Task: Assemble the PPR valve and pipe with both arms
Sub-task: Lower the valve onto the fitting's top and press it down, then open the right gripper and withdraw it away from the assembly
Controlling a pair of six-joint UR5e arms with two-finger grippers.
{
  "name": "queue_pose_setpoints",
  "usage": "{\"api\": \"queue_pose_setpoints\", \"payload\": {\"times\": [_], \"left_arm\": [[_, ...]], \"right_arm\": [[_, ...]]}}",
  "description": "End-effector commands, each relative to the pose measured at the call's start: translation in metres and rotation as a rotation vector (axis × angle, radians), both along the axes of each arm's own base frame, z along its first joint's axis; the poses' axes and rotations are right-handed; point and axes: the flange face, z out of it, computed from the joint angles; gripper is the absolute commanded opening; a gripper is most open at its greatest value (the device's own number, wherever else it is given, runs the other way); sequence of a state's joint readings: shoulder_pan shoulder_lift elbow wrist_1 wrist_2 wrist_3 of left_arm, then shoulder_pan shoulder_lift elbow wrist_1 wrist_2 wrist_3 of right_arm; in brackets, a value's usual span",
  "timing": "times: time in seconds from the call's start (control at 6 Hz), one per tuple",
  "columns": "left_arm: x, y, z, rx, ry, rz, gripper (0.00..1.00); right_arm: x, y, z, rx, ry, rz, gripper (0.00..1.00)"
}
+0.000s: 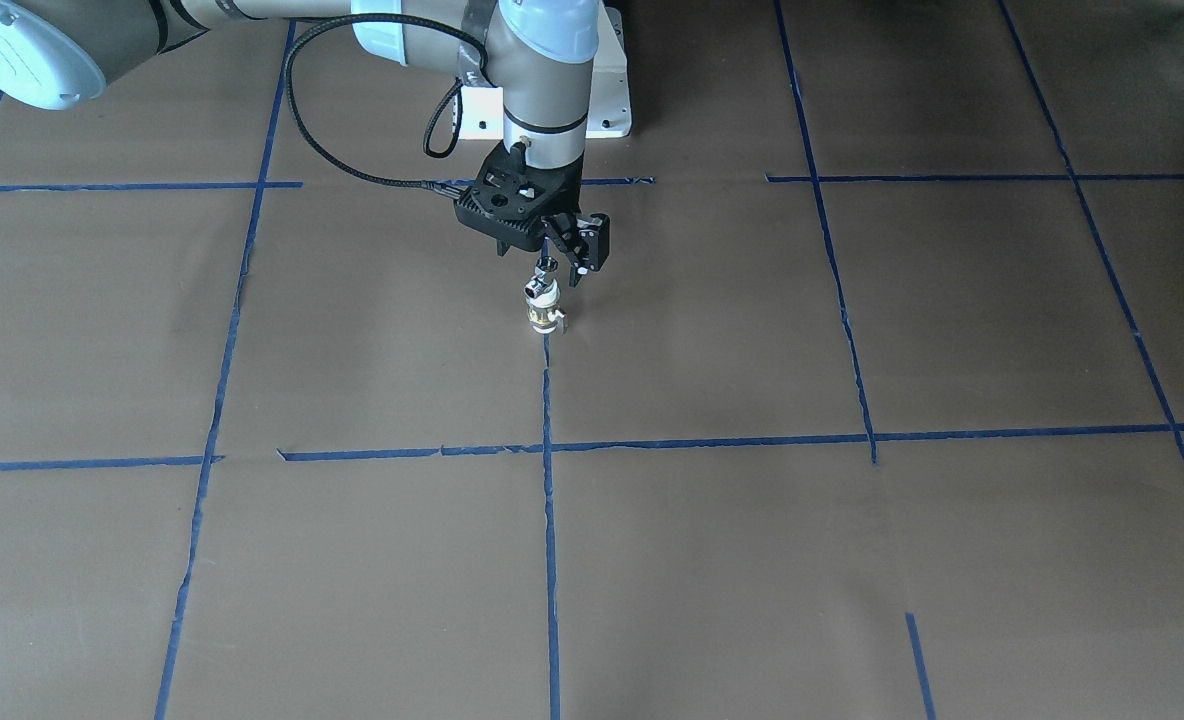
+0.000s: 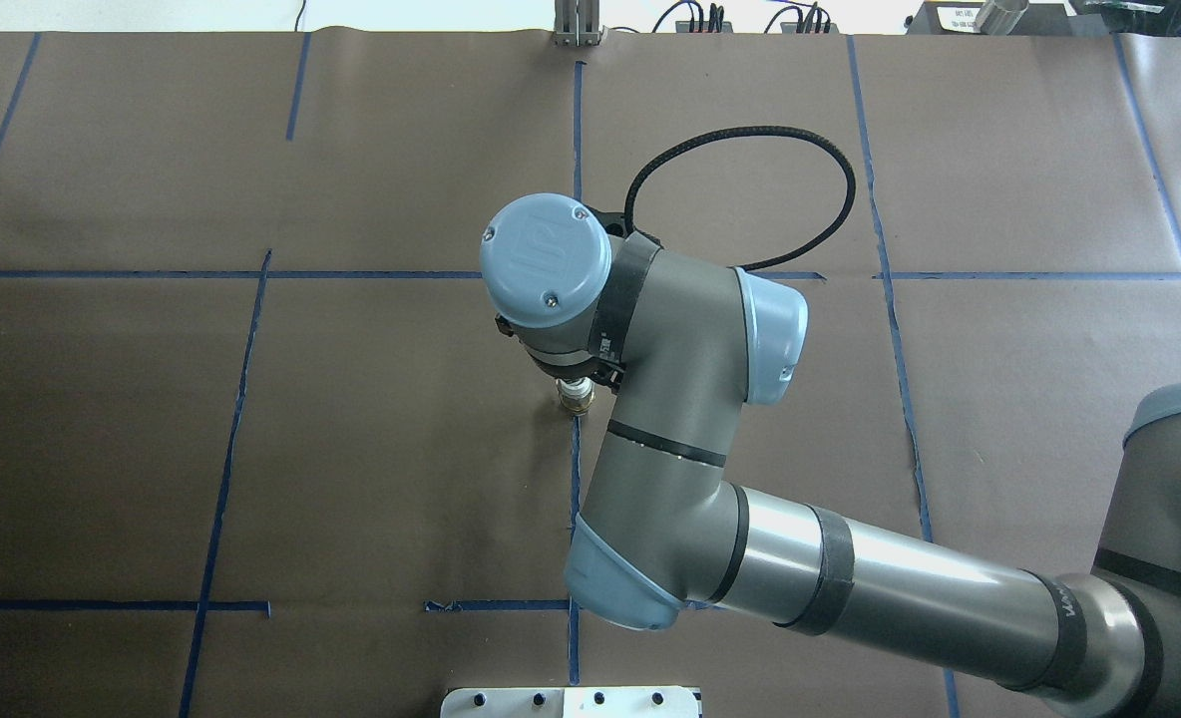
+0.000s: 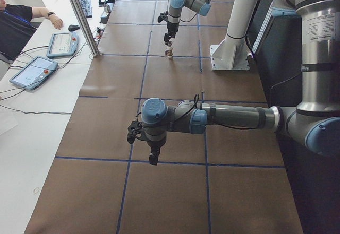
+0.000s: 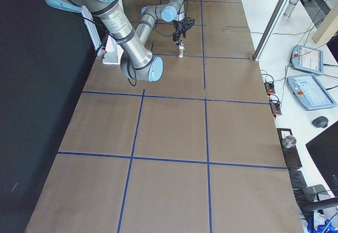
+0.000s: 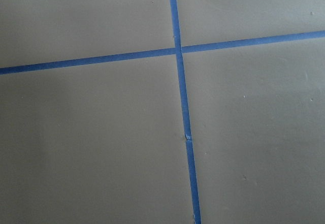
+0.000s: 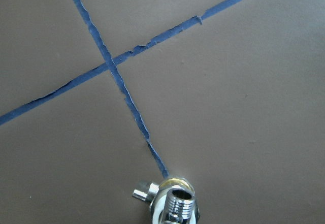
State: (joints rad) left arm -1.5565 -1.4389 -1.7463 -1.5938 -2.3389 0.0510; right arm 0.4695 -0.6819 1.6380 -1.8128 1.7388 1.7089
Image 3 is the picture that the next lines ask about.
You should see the seated person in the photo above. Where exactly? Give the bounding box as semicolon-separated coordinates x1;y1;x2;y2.
1;0;56;61

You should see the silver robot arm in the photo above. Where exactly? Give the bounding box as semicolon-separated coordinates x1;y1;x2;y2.
127;0;339;165
157;0;211;46

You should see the aluminium frame post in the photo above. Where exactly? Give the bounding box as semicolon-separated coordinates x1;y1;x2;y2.
70;0;100;57

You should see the person's hand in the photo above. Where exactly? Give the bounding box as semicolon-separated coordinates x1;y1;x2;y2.
49;14;64;30

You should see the metal cylinder weight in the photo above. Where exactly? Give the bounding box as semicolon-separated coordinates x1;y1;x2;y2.
104;3;113;13

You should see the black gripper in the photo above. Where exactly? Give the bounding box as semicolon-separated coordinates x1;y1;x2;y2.
164;21;179;46
147;138;166;166

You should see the black box under weight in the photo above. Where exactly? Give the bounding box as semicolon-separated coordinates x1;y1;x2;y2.
100;3;114;24

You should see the white pedestal column base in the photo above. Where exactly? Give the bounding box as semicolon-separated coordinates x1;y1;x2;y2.
210;0;259;71

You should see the lower teach pendant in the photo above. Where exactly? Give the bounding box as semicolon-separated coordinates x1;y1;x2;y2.
10;56;58;91

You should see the black computer mouse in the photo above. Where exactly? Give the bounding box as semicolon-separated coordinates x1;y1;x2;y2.
68;24;80;32

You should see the upper teach pendant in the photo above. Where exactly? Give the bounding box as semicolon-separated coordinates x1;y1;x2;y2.
46;31;78;59

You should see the teach pendant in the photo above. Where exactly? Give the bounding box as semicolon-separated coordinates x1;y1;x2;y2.
10;56;58;91
46;31;78;59

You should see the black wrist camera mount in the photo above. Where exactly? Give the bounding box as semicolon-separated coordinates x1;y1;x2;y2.
157;11;168;23

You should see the white PPR valve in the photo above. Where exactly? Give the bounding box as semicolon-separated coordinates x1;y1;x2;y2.
165;46;173;58

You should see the black keyboard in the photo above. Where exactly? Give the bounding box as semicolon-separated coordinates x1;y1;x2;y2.
79;0;92;18

